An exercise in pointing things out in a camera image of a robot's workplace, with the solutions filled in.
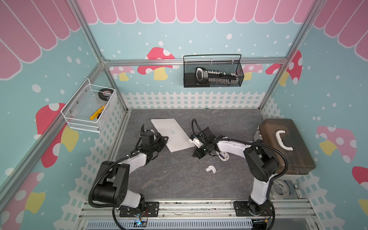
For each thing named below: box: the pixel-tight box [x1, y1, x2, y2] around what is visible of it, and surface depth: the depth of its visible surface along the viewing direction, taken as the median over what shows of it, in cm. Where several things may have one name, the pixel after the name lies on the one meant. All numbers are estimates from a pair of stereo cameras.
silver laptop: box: [150, 118, 196, 153], surface depth 102 cm
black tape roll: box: [97, 88, 115, 102], surface depth 82 cm
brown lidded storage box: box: [253, 118, 316, 175], surface depth 81 cm
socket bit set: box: [195, 67, 239, 85], surface depth 91 cm
